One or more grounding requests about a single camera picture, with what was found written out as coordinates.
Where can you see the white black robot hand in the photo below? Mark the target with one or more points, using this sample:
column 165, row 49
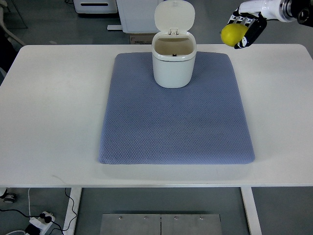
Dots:
column 254, row 15

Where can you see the yellow lemon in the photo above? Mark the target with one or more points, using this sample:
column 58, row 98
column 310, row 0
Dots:
column 232, row 34

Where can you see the white trash bin lid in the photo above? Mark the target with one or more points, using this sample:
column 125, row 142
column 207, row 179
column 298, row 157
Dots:
column 174, row 14

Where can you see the white trash bin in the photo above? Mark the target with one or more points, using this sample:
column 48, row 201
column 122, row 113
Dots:
column 173, row 55

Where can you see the white cabinet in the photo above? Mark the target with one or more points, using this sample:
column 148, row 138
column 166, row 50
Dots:
column 136, row 16

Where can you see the blue textured mat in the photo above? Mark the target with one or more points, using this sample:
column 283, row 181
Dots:
column 201, row 123

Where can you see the cardboard box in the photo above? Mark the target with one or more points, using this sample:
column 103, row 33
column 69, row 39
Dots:
column 141, row 39

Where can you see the white appliance with black slot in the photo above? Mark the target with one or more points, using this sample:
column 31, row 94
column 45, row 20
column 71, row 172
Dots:
column 96, row 7

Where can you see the white right table leg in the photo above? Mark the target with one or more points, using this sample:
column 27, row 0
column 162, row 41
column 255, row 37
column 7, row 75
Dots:
column 251, row 212

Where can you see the white chair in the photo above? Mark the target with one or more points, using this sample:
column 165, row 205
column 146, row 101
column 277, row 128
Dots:
column 10, row 20

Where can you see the grey metal floor plate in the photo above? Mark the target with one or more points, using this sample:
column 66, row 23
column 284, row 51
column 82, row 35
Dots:
column 160, row 224

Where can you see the white power strip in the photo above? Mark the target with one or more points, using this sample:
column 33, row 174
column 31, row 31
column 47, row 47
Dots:
column 40, row 225

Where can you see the caster wheel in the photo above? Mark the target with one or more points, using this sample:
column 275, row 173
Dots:
column 6, row 196

